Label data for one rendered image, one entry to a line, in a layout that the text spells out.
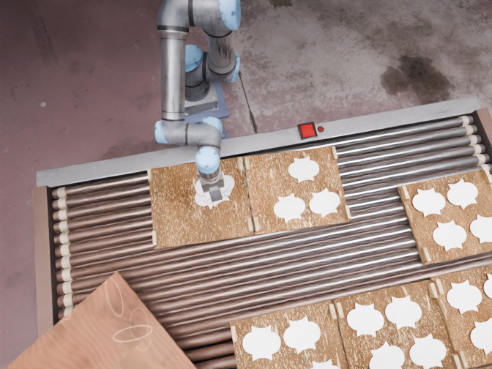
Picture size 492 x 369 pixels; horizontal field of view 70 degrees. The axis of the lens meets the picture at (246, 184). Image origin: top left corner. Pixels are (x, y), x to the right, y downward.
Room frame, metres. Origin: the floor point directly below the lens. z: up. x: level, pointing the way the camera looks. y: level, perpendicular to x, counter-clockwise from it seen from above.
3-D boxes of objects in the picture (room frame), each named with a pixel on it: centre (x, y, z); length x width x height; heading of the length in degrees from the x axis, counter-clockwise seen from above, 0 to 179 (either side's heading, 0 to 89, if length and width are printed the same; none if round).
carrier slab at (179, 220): (0.34, 0.19, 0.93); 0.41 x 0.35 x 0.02; 106
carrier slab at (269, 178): (0.45, -0.22, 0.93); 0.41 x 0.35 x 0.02; 105
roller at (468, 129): (0.56, -0.12, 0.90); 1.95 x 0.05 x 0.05; 109
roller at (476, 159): (0.42, -0.17, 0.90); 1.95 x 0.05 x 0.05; 109
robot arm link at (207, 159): (0.39, 0.13, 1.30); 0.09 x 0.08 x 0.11; 4
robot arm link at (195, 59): (0.88, 0.29, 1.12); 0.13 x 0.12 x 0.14; 94
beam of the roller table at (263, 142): (0.68, -0.09, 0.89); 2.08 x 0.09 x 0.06; 109
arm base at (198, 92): (0.87, 0.30, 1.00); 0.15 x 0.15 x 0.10
